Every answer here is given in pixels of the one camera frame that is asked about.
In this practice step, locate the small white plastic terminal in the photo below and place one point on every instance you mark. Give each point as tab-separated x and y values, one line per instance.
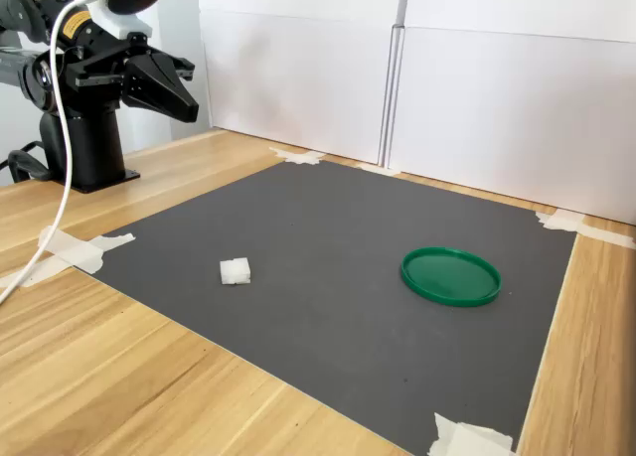
234	271

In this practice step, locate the round green lid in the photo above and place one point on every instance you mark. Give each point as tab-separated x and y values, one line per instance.
449	279

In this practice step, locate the white partition panel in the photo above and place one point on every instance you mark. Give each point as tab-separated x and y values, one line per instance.
298	78
522	118

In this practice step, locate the white masking tape piece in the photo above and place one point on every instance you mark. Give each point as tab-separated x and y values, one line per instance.
74	252
377	169
298	156
462	438
566	222

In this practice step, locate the clear plastic partition joiner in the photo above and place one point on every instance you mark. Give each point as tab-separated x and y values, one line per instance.
390	103

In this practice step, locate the dark grey mat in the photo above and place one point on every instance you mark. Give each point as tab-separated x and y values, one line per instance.
323	327

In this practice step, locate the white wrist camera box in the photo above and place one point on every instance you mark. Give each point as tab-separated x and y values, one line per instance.
116	21

